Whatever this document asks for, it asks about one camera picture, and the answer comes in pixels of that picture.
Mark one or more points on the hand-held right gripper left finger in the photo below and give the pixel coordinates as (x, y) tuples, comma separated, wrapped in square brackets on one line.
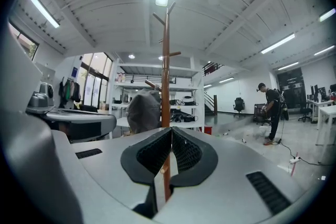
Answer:
[(105, 165)]

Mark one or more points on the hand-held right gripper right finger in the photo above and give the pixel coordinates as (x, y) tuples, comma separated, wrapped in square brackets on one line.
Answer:
[(231, 165)]

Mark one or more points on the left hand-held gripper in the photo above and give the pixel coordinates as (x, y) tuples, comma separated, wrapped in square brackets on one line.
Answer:
[(36, 103)]

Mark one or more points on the grey cap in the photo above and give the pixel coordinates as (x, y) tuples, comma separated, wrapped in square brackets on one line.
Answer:
[(143, 112)]

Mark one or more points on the wooden coat rack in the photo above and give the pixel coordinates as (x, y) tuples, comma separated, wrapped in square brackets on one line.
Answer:
[(166, 73)]

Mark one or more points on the red waste bin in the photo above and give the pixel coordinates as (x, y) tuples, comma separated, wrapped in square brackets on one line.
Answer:
[(208, 130)]

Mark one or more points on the glass entrance doors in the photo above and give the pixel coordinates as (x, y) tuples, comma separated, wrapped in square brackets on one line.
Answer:
[(94, 81)]

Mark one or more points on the white bucket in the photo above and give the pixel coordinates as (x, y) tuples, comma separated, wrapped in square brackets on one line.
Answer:
[(264, 130)]

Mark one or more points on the hanging coats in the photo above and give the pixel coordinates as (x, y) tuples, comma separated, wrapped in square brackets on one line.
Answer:
[(69, 91)]

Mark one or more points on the black office chair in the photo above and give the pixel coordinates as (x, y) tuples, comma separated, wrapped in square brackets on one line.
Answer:
[(239, 105), (258, 111), (305, 112)]

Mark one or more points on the white metal shelving unit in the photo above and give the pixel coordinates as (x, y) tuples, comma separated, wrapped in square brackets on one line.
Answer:
[(136, 68)]

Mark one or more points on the white power strip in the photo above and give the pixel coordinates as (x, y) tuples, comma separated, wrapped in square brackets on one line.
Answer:
[(295, 159)]

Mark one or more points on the white round device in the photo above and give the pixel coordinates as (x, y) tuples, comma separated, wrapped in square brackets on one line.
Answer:
[(187, 100)]

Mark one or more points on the black glass door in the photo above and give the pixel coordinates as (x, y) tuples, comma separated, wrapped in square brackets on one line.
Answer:
[(291, 91)]

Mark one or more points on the white desk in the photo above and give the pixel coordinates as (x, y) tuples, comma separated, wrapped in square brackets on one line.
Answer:
[(328, 109)]

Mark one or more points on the staircase with wooden post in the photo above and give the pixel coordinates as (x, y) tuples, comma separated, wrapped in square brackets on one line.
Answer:
[(215, 105)]

